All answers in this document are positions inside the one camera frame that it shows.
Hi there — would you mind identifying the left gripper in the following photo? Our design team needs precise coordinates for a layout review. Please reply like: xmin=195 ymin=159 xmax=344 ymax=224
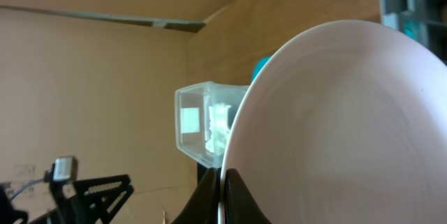
xmin=1 ymin=174 xmax=134 ymax=224

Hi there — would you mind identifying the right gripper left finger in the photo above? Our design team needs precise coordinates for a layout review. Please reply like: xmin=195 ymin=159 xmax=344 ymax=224
xmin=171 ymin=168 xmax=220 ymax=224

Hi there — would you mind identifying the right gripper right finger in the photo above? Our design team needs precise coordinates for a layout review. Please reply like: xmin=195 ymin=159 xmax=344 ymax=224
xmin=223 ymin=168 xmax=271 ymax=224

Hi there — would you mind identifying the white napkin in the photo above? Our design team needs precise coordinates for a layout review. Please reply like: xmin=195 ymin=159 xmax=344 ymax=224
xmin=205 ymin=103 xmax=231 ymax=156

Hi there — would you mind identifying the large pink plate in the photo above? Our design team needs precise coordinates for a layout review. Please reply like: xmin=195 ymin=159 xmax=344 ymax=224
xmin=222 ymin=20 xmax=446 ymax=223

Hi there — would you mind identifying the grey dishwasher rack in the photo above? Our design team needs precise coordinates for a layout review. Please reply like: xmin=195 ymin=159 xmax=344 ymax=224
xmin=379 ymin=0 xmax=446 ymax=62

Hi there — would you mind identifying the clear plastic bin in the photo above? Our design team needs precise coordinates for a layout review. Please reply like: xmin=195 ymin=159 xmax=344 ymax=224
xmin=175 ymin=82 xmax=248 ymax=168

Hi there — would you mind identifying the teal plastic tray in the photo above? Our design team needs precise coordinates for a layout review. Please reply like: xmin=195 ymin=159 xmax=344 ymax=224
xmin=251 ymin=56 xmax=271 ymax=81

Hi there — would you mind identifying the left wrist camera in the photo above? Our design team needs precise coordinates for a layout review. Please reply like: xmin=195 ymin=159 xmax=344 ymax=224
xmin=52 ymin=156 xmax=78 ymax=182

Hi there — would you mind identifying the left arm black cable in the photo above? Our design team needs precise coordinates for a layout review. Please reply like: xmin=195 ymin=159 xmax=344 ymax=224
xmin=8 ymin=177 xmax=53 ymax=204

